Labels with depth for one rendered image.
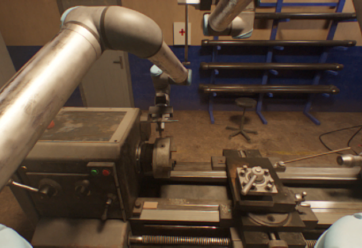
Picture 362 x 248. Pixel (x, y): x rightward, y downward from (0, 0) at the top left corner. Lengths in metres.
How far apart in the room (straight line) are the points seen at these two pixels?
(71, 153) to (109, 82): 3.44
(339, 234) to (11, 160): 0.52
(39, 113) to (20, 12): 4.55
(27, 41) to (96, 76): 1.40
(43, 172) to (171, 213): 0.72
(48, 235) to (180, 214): 0.75
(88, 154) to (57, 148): 0.16
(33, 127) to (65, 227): 1.01
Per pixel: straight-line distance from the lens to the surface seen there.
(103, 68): 4.40
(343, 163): 1.57
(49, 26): 4.75
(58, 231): 1.45
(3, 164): 0.47
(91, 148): 1.06
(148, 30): 0.63
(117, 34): 0.61
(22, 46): 5.15
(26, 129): 0.48
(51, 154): 1.16
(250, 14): 1.04
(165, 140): 1.22
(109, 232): 1.34
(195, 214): 1.31
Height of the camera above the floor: 1.89
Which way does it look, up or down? 29 degrees down
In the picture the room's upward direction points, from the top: straight up
